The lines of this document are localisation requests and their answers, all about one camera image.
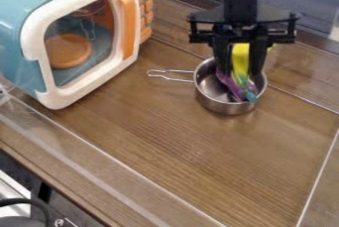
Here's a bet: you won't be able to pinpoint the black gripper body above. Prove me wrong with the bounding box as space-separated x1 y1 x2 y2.
187 0 301 45

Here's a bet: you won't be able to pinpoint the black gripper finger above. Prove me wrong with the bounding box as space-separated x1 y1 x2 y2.
250 36 270 75
213 26 234 76

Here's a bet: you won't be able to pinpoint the yellow toy banana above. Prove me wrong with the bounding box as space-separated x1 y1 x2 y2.
229 44 255 91

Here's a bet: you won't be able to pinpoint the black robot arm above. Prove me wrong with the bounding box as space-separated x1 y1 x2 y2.
189 0 301 75

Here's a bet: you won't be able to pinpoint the purple toy eggplant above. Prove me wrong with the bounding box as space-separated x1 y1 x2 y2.
217 68 258 103

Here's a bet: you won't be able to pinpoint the blue toy microwave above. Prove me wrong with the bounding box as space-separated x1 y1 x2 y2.
0 0 154 109

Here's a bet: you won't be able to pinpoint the orange microwave turntable plate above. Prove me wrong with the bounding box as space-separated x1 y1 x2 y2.
46 34 91 68

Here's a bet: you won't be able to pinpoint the clear acrylic barrier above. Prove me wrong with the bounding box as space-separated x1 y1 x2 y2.
0 85 227 227

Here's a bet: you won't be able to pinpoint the silver pot with wire handle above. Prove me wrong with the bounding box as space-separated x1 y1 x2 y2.
147 58 259 116

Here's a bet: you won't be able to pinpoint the black cable bottom left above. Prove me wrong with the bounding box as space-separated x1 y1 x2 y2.
0 198 49 227

